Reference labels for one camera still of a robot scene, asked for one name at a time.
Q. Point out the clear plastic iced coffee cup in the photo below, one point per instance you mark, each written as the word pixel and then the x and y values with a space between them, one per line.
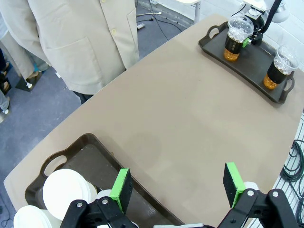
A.
pixel 234 45
pixel 276 73

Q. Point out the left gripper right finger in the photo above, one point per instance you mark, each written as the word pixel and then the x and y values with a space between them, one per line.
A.
pixel 234 187

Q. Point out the person in beige jacket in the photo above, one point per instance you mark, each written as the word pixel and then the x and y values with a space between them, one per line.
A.
pixel 83 35

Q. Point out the white power strip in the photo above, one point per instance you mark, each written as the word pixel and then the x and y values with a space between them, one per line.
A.
pixel 140 26

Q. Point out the white paper coffee cup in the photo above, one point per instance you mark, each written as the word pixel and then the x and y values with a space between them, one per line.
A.
pixel 28 218
pixel 64 192
pixel 103 193

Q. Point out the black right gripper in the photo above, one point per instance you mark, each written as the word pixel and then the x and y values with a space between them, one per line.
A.
pixel 257 26

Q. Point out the white folding table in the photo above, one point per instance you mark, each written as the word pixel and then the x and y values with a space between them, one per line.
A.
pixel 197 12

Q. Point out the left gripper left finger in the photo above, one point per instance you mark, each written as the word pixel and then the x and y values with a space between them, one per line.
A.
pixel 121 190

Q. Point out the brown plastic serving tray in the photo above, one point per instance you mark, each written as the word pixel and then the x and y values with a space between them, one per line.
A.
pixel 95 161
pixel 254 64

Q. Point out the mannequin stand base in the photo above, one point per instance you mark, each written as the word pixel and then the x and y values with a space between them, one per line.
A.
pixel 26 83

